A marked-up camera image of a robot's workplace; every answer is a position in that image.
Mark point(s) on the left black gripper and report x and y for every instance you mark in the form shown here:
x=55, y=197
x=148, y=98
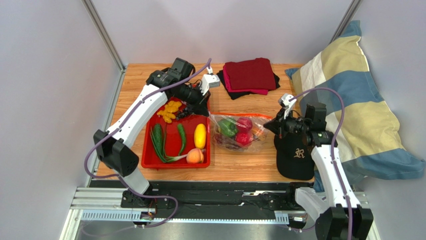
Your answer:
x=201, y=108

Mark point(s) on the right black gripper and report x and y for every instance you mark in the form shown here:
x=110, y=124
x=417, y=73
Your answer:
x=279, y=124

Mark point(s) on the green bell pepper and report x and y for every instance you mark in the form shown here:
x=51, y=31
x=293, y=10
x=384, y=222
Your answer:
x=228, y=127

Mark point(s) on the red strawberry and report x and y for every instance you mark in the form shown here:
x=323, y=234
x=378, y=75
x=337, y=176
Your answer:
x=244, y=138

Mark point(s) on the clear zip top bag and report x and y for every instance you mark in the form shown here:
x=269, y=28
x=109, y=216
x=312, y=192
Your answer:
x=258, y=121

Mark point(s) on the purple grape bunch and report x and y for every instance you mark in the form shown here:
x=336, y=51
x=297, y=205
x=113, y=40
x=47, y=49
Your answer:
x=225, y=142

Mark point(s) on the red apple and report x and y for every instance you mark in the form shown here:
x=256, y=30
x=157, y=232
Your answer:
x=244, y=124

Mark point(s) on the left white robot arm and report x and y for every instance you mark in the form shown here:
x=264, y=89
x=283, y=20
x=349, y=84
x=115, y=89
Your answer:
x=113, y=146

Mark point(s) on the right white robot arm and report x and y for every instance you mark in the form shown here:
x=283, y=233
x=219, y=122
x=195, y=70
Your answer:
x=340, y=215

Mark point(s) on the blueberry cluster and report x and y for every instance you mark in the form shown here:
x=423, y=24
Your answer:
x=183, y=113

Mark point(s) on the yellow lemon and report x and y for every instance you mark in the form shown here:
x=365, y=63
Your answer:
x=200, y=136

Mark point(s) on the green chili pepper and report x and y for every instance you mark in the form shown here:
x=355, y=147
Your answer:
x=183, y=138

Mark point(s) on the yellow banana bunch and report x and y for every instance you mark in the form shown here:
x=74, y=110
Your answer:
x=168, y=113

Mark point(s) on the pink folded cloth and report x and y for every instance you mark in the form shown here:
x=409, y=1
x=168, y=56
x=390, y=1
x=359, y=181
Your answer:
x=227, y=84

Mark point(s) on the red plastic tray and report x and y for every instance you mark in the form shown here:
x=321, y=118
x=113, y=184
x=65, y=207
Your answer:
x=177, y=143

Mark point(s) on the black baseball cap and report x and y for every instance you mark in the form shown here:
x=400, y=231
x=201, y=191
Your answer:
x=293, y=159

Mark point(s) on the peach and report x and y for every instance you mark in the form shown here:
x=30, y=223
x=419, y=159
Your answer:
x=195, y=156

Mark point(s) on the dark green cucumber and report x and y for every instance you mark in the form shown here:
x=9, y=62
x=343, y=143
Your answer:
x=157, y=139

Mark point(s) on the dark red folded cloth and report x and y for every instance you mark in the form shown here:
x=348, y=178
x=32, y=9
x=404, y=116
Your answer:
x=255, y=74

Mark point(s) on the green scallion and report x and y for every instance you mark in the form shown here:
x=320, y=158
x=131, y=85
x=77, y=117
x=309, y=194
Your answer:
x=166, y=158

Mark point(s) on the striped blue yellow pillow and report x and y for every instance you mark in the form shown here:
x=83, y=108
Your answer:
x=368, y=140

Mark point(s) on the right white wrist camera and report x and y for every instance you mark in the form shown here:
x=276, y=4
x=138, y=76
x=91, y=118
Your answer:
x=287, y=103

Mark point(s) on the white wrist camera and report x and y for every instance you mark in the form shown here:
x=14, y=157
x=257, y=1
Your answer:
x=287, y=103
x=209, y=80

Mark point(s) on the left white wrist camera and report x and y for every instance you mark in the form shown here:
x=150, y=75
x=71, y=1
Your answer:
x=209, y=80

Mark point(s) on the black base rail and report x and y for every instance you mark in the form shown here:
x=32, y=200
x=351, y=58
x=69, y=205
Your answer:
x=221, y=201

